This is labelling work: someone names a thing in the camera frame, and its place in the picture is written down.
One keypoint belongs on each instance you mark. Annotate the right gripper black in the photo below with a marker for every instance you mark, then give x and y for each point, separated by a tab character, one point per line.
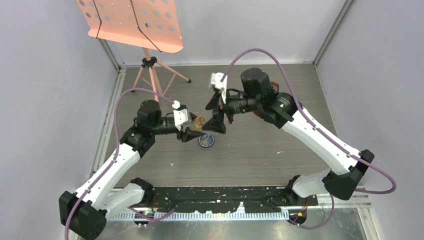
216	124

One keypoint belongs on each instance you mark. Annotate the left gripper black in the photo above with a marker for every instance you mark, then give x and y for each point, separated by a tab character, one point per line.
188	134

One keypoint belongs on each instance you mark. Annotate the clear pill bottle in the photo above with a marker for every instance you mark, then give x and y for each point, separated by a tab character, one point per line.
197	124

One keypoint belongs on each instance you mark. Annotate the blue round pill box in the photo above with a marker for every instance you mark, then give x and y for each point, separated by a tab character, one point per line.
206	140

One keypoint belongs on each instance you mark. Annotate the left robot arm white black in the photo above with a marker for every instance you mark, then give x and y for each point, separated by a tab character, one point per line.
87	210

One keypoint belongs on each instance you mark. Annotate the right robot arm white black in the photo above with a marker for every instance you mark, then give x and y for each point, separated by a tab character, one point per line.
261	96

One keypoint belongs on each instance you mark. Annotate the brown wooden metronome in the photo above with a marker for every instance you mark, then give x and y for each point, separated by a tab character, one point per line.
276	88

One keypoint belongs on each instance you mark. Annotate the pink music stand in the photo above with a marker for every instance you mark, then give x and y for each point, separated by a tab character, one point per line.
147	24

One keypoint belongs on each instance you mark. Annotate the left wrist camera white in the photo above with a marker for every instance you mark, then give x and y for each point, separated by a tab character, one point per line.
181	115

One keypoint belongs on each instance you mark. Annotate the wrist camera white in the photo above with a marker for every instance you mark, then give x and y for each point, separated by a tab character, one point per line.
181	115
218	81

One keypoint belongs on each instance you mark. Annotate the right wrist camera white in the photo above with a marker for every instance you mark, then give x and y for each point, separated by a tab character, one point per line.
218	81

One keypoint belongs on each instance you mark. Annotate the aluminium rail frame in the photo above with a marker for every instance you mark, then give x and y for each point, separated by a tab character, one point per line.
100	155

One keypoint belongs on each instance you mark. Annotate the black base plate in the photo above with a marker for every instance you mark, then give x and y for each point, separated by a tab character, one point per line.
223	199

